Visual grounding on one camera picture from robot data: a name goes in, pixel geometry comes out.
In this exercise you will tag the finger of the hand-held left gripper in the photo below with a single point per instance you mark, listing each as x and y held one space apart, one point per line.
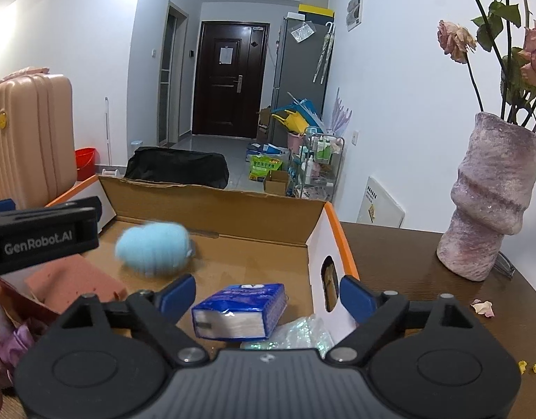
76 203
1 207

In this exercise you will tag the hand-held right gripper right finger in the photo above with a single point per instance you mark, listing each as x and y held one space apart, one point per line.
355 297

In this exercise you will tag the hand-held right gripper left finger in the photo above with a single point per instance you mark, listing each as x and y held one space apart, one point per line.
178 297

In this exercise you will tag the light blue fluffy sponge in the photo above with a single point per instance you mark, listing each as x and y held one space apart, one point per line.
154 248

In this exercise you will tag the pink layered sponge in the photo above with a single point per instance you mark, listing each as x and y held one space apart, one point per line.
76 280

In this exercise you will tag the blue pocket tissue packet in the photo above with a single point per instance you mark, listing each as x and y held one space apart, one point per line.
237 310

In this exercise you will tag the clear plastic bag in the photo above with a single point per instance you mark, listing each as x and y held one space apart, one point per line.
303 331

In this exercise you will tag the orange-edged cardboard box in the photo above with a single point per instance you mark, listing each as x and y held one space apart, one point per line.
250 266

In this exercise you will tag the purple satin scrunchie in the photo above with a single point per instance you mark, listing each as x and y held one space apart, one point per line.
21 345

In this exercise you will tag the red bucket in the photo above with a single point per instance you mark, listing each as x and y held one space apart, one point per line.
85 163

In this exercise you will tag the pink ribbed suitcase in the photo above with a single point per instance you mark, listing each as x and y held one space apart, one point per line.
32 139

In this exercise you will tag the small grey bin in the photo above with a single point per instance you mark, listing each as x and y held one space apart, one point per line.
136 148

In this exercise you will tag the white leaning board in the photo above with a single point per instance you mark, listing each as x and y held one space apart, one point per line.
381 203

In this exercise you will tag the black fabric bag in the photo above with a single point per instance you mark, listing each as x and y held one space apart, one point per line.
176 168

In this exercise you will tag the fallen dried petal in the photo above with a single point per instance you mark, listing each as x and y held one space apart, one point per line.
484 308

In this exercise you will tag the pink folded cloth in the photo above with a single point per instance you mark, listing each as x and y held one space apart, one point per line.
19 76

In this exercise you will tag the small open cardboard box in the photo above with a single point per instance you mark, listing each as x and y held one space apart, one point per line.
276 183

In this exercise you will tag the green yellow bag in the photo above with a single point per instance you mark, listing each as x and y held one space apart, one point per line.
266 168

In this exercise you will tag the grey interior door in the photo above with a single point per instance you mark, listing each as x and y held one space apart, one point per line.
170 74

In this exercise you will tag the pink plastic pot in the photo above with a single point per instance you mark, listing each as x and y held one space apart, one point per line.
295 142

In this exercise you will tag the pink textured vase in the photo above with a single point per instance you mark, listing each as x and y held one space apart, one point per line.
486 192

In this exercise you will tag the blue flat carton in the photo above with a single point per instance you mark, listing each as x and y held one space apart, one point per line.
266 148

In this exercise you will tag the yellow flower crumbs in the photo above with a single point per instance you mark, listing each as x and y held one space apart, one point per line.
522 365

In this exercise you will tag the dark brown entrance door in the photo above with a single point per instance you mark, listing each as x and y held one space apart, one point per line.
228 96

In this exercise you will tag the yellow plastic object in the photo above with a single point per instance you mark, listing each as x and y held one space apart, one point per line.
290 121

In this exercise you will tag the blue flat board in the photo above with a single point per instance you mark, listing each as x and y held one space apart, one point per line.
309 111

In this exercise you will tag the brown cardboard box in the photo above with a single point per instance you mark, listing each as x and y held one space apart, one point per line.
264 122

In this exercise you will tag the white paper notice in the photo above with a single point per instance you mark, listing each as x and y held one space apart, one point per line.
225 55

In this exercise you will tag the grey refrigerator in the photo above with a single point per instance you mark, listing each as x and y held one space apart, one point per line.
290 74

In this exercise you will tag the white folded umbrella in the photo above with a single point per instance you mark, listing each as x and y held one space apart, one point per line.
324 52

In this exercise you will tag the clear plastic sleeve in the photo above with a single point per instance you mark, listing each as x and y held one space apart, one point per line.
302 32

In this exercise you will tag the bunch of dried roses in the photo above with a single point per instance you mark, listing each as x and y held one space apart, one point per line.
455 37

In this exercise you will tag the yellow and black box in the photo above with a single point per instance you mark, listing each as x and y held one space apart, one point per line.
316 14

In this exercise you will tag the white wall socket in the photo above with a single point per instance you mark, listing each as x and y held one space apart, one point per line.
355 138

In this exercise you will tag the purple wing wall decoration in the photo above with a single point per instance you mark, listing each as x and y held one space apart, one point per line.
342 111

